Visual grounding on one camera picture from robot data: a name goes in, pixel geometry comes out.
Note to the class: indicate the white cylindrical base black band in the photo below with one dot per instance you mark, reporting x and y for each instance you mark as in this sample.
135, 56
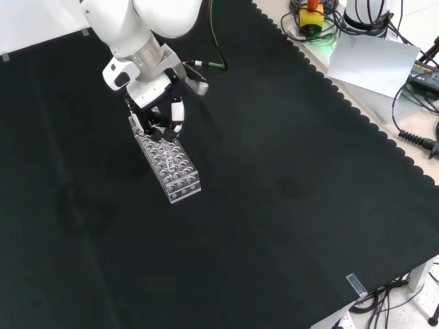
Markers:
363, 15

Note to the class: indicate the pale board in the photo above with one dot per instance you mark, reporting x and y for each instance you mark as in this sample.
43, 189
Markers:
374, 63

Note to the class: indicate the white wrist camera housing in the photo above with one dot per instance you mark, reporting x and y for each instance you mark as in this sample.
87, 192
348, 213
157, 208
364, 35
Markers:
116, 77

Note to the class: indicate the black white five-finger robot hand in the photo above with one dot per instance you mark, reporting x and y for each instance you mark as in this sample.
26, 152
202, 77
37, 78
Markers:
147, 90

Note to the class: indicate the clear tape strip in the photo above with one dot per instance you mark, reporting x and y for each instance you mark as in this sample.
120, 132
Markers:
356, 284
85, 32
5, 57

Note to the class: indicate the black bench cloth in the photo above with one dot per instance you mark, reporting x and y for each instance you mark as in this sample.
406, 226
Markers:
240, 205

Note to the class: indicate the clear glass test tube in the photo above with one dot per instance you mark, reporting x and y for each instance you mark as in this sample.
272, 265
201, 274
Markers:
167, 152

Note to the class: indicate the black power supply box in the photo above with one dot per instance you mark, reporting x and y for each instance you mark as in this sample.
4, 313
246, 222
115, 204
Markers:
425, 77

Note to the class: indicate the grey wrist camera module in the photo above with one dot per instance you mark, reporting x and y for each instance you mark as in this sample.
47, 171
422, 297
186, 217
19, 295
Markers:
197, 84

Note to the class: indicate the yellow stop button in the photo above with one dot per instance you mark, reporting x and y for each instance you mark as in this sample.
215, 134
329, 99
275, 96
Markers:
311, 18

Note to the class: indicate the white table leg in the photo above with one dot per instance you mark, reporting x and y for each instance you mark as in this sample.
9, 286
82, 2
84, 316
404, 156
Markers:
423, 272

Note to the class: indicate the black tripod leg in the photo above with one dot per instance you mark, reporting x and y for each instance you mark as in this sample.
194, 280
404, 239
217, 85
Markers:
430, 51

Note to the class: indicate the clear plastic test tube rack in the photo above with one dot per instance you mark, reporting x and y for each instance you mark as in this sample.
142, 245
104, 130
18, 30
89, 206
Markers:
171, 171

